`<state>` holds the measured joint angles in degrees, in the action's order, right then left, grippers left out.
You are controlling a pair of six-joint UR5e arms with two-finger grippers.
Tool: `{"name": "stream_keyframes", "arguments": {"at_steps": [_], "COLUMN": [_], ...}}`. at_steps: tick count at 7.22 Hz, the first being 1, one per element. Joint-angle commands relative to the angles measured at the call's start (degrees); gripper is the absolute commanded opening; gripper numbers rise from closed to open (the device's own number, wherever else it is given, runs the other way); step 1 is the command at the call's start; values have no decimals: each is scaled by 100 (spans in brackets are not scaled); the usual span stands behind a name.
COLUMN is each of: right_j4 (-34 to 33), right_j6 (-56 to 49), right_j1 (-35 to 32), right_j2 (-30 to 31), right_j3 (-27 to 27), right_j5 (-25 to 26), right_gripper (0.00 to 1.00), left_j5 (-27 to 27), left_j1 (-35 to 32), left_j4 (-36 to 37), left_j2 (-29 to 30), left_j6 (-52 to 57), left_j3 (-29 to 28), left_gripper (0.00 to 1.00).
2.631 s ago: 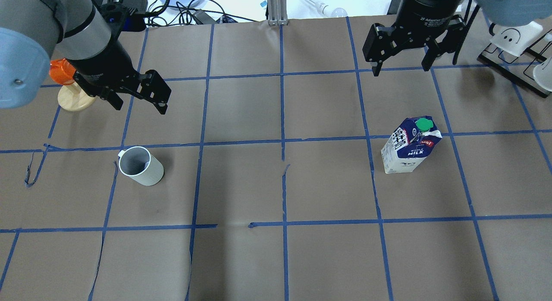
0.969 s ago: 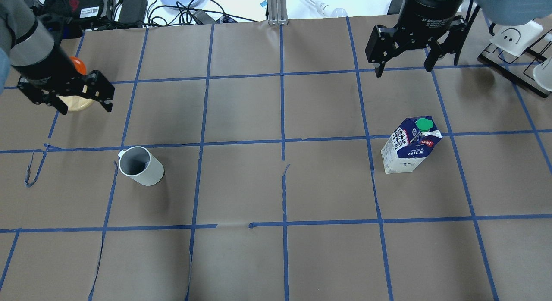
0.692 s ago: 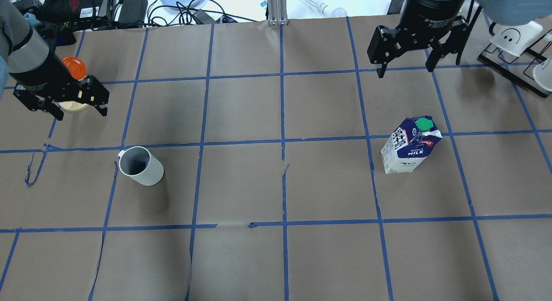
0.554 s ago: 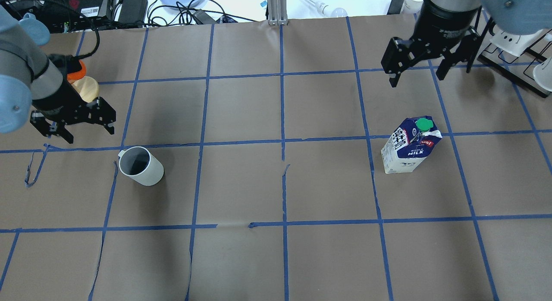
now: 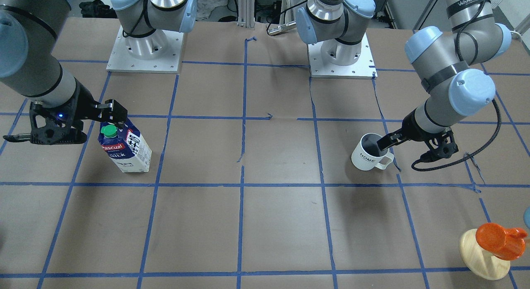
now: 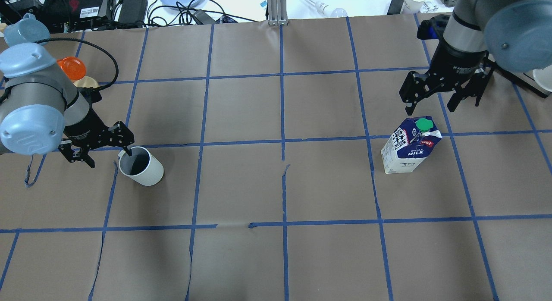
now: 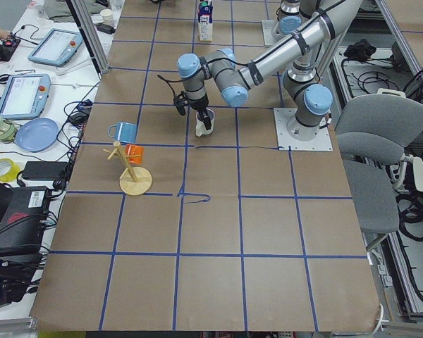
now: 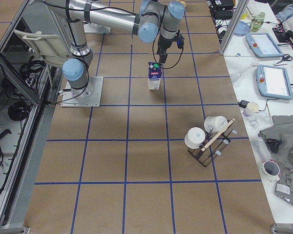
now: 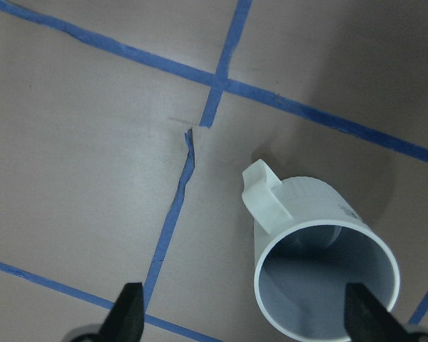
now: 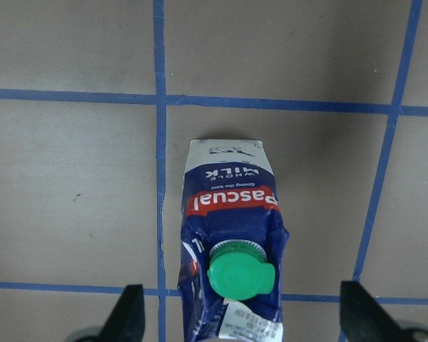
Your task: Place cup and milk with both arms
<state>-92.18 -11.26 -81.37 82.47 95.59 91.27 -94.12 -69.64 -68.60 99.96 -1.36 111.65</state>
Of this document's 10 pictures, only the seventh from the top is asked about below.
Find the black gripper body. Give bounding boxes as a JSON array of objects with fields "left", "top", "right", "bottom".
[{"left": 185, "top": 89, "right": 209, "bottom": 113}]

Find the white mug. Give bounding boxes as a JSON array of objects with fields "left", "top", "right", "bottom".
[{"left": 195, "top": 108, "right": 214, "bottom": 137}]

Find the blue white milk carton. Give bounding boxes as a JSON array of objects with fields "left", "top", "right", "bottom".
[{"left": 197, "top": 1, "right": 214, "bottom": 42}]

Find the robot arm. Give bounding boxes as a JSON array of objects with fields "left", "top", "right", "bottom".
[
  {"left": 173, "top": 1, "right": 361, "bottom": 130},
  {"left": 276, "top": 0, "right": 302, "bottom": 35}
]

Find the white paper cup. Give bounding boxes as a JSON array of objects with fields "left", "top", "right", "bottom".
[{"left": 99, "top": 8, "right": 114, "bottom": 26}]

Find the blue mug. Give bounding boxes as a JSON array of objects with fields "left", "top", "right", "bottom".
[{"left": 108, "top": 122, "right": 137, "bottom": 144}]

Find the orange mug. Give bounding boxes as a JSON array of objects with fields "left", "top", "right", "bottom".
[{"left": 125, "top": 144, "right": 144, "bottom": 164}]

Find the wooden mug tree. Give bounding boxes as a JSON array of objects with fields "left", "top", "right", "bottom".
[{"left": 104, "top": 141, "right": 152, "bottom": 196}]

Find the upper teach pendant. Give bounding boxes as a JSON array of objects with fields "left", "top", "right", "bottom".
[{"left": 27, "top": 28, "right": 83, "bottom": 67}]

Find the teach pendant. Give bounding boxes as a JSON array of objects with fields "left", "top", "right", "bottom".
[
  {"left": 0, "top": 74, "right": 51, "bottom": 120},
  {"left": 27, "top": 28, "right": 83, "bottom": 67}
]

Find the grey office chair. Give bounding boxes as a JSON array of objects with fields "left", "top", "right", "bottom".
[{"left": 335, "top": 94, "right": 423, "bottom": 251}]

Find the blue plate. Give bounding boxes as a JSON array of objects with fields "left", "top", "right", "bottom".
[{"left": 15, "top": 118, "right": 59, "bottom": 152}]

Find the lower teach pendant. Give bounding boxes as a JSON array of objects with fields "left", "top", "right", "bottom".
[{"left": 0, "top": 74, "right": 51, "bottom": 120}]

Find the black power adapter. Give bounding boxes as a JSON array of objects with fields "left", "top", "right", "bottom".
[{"left": 21, "top": 161, "right": 68, "bottom": 181}]

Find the green tape rolls stack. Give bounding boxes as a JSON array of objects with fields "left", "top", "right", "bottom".
[{"left": 0, "top": 116, "right": 18, "bottom": 143}]

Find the yellow tape roll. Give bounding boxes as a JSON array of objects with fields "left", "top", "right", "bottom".
[{"left": 0, "top": 158, "right": 20, "bottom": 183}]

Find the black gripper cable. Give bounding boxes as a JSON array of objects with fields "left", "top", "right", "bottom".
[{"left": 157, "top": 74, "right": 188, "bottom": 117}]

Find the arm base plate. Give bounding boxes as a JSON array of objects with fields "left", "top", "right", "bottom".
[
  {"left": 262, "top": 20, "right": 285, "bottom": 46},
  {"left": 274, "top": 108, "right": 333, "bottom": 151}
]

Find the aluminium frame post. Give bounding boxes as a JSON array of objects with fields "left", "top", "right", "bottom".
[{"left": 66, "top": 0, "right": 109, "bottom": 75}]

